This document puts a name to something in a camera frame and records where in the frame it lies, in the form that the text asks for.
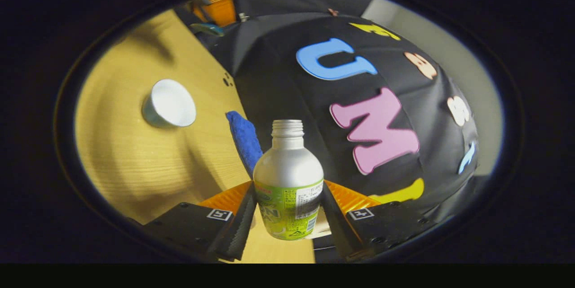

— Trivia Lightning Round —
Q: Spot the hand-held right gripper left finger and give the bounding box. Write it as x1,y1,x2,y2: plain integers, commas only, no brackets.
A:
144,182,257,262

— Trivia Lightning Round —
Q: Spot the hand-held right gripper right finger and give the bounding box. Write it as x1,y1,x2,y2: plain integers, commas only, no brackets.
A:
320,180,438,261

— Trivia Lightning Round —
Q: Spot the silver water bottle green label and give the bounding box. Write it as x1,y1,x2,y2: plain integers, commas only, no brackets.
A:
253,120,324,241

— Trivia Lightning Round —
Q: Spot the teal teacup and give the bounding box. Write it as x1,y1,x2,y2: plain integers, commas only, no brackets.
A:
142,79,197,128

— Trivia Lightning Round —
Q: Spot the blue cloth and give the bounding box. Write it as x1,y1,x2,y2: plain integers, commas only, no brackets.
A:
226,111,263,178

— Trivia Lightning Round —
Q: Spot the black backdrop cloth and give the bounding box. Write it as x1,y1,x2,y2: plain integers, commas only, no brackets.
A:
198,0,490,221

